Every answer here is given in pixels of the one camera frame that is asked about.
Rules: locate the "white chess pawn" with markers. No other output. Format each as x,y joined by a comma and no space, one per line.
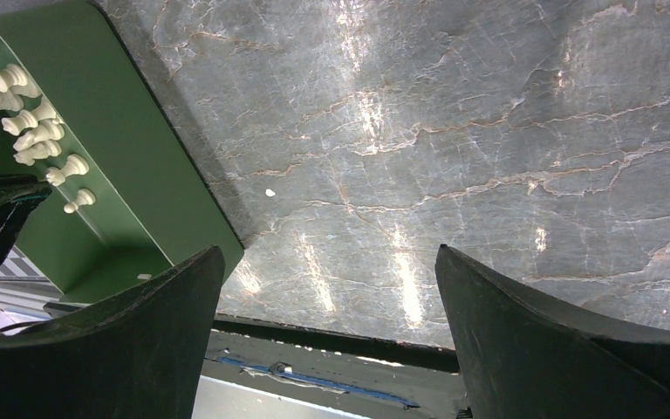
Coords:
84,197

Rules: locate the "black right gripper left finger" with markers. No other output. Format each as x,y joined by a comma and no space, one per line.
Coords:
137,354

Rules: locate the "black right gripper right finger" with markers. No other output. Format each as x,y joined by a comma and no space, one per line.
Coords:
523,353

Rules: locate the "green plastic tray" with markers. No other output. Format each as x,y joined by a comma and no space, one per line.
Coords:
153,209

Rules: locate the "black white chessboard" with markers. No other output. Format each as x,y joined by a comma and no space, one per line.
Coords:
24,289

